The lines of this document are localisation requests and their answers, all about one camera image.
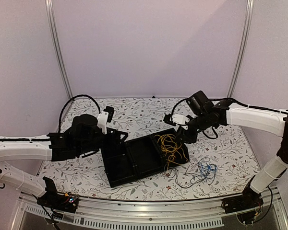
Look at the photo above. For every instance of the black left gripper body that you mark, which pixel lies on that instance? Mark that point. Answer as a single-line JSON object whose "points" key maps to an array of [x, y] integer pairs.
{"points": [[89, 146]]}

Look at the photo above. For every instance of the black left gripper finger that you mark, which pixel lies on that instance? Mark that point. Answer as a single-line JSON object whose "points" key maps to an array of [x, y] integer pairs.
{"points": [[117, 133], [113, 144]]}

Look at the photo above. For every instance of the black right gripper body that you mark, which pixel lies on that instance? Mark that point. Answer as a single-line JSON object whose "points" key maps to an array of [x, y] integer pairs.
{"points": [[202, 124]]}

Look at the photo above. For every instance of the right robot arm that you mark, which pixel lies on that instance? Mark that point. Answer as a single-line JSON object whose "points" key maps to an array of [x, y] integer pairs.
{"points": [[212, 113]]}

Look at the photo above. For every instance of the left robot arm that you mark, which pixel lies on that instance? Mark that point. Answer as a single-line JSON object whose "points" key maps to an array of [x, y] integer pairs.
{"points": [[85, 137]]}

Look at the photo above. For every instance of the black three-compartment tray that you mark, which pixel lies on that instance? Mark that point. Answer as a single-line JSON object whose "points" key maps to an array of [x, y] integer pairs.
{"points": [[144, 156]]}

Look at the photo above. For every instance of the floral table mat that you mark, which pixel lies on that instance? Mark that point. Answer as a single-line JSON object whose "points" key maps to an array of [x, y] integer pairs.
{"points": [[217, 167]]}

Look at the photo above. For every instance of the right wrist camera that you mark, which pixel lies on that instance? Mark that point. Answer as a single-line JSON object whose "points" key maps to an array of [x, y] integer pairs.
{"points": [[176, 119]]}

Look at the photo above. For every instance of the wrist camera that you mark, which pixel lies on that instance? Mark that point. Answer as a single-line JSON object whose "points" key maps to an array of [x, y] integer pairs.
{"points": [[105, 117], [176, 119]]}

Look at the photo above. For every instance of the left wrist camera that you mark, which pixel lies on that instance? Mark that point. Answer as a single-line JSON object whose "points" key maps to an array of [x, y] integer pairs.
{"points": [[105, 117]]}

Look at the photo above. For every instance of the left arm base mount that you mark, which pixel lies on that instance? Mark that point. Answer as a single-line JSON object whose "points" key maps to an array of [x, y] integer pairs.
{"points": [[55, 201]]}

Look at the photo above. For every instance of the aluminium front rail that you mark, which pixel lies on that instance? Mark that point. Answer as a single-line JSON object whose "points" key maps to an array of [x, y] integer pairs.
{"points": [[102, 214]]}

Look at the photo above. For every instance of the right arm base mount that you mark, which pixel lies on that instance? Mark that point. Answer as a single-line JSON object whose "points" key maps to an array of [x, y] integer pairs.
{"points": [[246, 207]]}

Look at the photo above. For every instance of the right aluminium frame post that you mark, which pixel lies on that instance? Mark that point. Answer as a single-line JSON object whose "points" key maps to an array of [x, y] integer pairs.
{"points": [[242, 47]]}

